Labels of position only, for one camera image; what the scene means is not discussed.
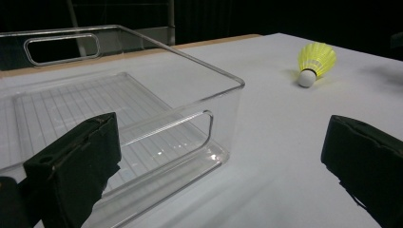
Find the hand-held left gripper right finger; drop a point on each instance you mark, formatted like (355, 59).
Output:
(367, 164)

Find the clear plastic storage bin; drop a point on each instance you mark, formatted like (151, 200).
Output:
(177, 104)

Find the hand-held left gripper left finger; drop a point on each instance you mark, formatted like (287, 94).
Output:
(71, 164)

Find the thin metal stand pole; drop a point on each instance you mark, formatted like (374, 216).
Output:
(76, 28)

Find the yellow shuttlecock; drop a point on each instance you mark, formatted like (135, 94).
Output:
(315, 63)

